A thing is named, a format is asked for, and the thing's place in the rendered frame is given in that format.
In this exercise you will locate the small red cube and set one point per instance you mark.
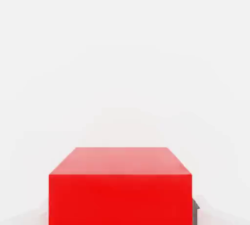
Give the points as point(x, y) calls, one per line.
point(120, 195)

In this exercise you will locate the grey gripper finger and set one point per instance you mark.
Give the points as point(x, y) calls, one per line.
point(195, 212)

